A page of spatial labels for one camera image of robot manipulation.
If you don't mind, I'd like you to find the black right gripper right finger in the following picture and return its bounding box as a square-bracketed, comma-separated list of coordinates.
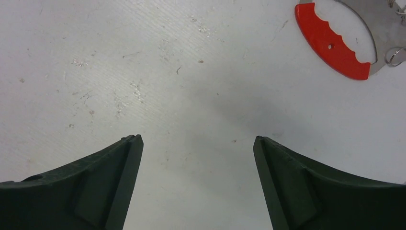
[253, 136, 406, 230]

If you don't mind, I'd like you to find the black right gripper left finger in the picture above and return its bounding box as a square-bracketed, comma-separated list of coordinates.
[0, 135, 144, 230]

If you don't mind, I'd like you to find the red and steel key holder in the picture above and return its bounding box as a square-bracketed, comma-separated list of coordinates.
[294, 0, 406, 81]

